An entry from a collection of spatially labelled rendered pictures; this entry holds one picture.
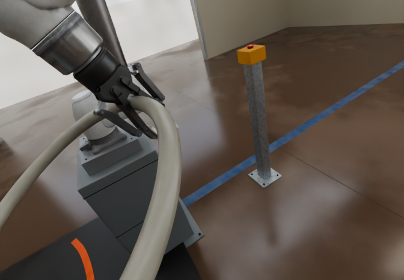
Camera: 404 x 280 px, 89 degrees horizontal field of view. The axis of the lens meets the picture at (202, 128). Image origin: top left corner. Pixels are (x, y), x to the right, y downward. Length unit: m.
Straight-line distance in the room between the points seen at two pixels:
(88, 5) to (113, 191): 0.81
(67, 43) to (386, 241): 1.71
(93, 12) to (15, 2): 0.60
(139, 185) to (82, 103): 0.50
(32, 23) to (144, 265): 0.32
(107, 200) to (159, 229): 0.98
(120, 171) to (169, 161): 0.87
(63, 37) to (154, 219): 0.28
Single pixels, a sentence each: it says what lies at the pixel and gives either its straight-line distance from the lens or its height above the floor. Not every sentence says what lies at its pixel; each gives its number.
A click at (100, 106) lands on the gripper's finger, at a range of 0.41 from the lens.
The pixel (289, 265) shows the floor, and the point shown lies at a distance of 1.52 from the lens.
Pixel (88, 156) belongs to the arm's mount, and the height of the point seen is 0.88.
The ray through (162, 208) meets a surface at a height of 1.22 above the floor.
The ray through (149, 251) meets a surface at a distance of 0.23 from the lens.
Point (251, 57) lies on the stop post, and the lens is 1.27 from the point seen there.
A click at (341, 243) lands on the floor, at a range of 1.63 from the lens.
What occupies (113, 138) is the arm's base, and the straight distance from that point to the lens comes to 1.17.
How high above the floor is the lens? 1.39
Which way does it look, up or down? 31 degrees down
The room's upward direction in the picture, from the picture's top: 16 degrees counter-clockwise
